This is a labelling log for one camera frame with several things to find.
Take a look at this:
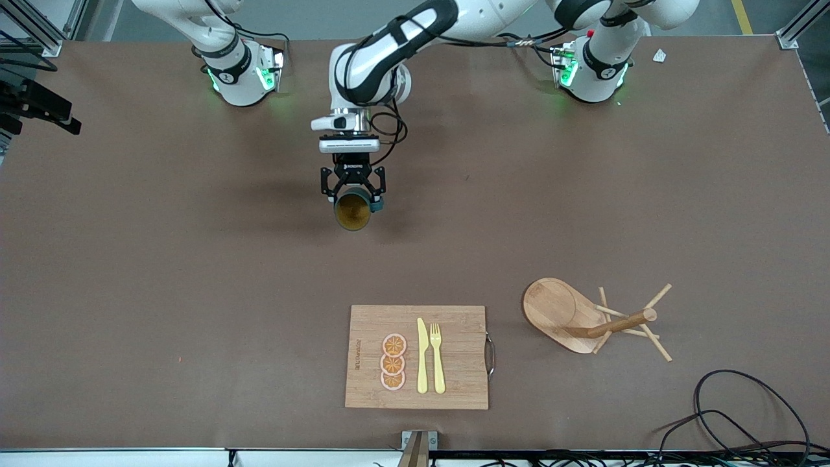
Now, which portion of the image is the teal cup with yellow inside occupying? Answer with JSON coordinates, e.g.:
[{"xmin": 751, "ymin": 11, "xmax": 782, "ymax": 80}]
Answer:
[{"xmin": 333, "ymin": 187, "xmax": 385, "ymax": 232}]

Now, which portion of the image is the yellow plastic knife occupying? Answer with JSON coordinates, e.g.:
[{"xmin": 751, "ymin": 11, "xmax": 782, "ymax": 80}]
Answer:
[{"xmin": 417, "ymin": 317, "xmax": 429, "ymax": 394}]

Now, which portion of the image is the yellow plastic fork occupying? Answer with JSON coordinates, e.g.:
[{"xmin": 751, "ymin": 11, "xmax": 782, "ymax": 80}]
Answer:
[{"xmin": 430, "ymin": 323, "xmax": 446, "ymax": 394}]

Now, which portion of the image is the wooden mug tree stand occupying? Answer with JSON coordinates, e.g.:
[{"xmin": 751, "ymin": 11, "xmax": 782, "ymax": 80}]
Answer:
[{"xmin": 523, "ymin": 278, "xmax": 673, "ymax": 363}]

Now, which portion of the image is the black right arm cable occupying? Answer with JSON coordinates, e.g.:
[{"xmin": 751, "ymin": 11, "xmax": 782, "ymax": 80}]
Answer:
[{"xmin": 0, "ymin": 55, "xmax": 59, "ymax": 73}]

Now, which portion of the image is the aluminium frame profile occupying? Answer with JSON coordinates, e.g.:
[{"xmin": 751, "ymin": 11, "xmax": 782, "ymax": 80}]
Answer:
[
  {"xmin": 777, "ymin": 0, "xmax": 830, "ymax": 51},
  {"xmin": 0, "ymin": 0, "xmax": 88, "ymax": 58}
]

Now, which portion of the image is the bamboo cutting board with handle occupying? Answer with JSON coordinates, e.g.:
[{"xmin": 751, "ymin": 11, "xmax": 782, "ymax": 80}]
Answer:
[{"xmin": 345, "ymin": 305, "xmax": 497, "ymax": 411}]

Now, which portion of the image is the black left base cable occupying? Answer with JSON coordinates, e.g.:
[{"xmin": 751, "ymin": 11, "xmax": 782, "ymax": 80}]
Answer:
[{"xmin": 506, "ymin": 29, "xmax": 571, "ymax": 69}]

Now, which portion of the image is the metal table edge bracket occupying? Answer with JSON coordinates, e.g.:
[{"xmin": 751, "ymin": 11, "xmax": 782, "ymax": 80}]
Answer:
[{"xmin": 397, "ymin": 430, "xmax": 439, "ymax": 467}]

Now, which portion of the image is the white table edge rail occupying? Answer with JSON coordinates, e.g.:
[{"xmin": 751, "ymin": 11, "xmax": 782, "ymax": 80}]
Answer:
[{"xmin": 0, "ymin": 448, "xmax": 403, "ymax": 467}]

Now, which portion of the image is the thick black looped cable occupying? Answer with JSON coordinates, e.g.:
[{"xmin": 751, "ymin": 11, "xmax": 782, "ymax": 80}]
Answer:
[{"xmin": 654, "ymin": 369, "xmax": 812, "ymax": 467}]

